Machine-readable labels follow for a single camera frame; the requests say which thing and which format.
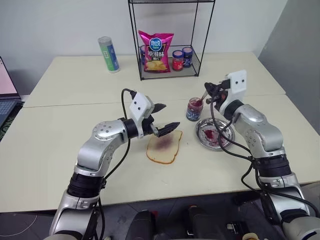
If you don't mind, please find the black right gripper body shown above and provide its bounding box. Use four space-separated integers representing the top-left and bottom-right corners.
214 79 231 112

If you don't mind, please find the round metal plate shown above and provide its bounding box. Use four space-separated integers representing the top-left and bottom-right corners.
194 117 237 152

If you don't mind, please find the dark rounded shape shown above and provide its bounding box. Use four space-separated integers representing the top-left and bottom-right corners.
186 204 227 240
129 209 161 240

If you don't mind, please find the black wire rack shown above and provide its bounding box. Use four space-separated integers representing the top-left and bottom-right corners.
127 0 216 82

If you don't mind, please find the green patterned mat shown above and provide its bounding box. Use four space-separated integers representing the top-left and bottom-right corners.
0 107 24 144

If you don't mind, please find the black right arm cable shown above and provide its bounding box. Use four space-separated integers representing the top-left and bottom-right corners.
209 97 319 217

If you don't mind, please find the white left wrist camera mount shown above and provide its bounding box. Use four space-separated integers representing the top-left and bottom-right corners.
129 92 155 138

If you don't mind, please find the open laptop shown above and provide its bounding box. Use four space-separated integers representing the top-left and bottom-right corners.
0 55 25 129

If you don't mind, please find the white bread slice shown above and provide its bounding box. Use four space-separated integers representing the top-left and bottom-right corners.
145 129 184 165

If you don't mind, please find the blue label jam jar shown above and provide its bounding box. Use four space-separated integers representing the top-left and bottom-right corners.
181 46 194 69

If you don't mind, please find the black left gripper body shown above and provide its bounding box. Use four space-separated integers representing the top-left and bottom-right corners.
142 98 161 138

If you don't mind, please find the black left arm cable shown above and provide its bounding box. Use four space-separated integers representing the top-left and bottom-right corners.
94 88 137 240

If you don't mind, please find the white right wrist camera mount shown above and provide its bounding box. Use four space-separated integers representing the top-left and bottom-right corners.
223 69 249 113

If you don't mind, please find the jam-smeared spoon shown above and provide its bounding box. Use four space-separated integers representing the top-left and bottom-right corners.
198 89 211 104

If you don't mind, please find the open glass jam jar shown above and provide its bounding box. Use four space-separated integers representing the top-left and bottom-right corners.
185 97 204 123

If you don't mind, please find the red label jam jar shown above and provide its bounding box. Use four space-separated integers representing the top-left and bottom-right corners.
171 49 185 72

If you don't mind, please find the pink potato chips bag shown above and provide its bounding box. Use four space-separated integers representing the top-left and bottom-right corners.
138 30 175 74

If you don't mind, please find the green blue cylindrical can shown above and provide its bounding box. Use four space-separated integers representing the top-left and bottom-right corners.
97 36 121 74

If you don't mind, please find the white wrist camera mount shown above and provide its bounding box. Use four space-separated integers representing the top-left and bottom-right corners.
129 92 155 138
223 69 249 113

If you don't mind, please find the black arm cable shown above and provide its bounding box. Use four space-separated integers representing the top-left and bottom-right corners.
209 97 319 217
94 88 137 240

